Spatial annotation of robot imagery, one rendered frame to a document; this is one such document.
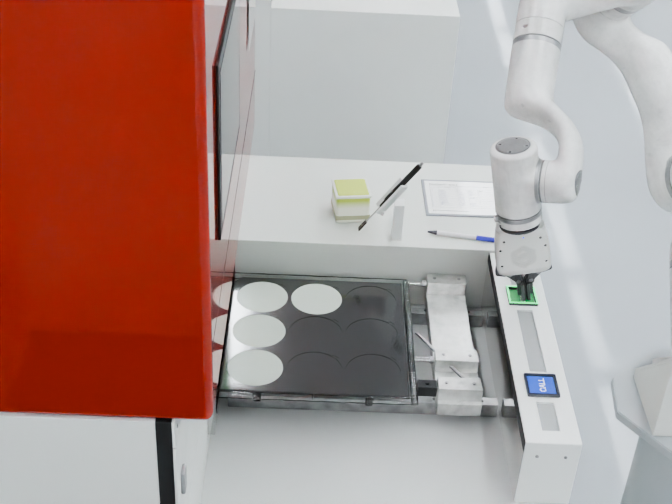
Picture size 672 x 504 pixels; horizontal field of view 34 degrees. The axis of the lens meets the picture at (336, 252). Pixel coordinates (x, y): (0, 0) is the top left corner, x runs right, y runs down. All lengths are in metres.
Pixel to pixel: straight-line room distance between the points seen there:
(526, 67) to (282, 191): 0.65
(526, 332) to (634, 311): 1.80
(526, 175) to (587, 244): 2.20
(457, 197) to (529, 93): 0.47
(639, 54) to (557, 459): 0.80
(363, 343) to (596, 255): 2.11
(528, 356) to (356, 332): 0.33
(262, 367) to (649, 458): 0.78
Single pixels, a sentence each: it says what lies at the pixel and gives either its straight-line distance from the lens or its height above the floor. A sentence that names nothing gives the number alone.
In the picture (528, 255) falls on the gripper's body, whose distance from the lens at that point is 2.08.
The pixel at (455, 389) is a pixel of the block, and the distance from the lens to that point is 2.01.
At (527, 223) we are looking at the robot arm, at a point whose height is 1.16.
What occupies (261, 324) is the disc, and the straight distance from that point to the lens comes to 2.14.
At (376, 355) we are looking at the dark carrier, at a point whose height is 0.90.
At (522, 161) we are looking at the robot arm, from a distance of 1.96.
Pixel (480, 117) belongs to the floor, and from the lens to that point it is 4.93.
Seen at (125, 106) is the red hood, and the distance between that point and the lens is 1.21.
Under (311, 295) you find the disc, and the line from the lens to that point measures 2.21.
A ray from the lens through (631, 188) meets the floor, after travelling 4.57.
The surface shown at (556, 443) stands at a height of 0.96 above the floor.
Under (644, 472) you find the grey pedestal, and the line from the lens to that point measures 2.30.
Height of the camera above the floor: 2.22
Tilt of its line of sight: 34 degrees down
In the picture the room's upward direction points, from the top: 3 degrees clockwise
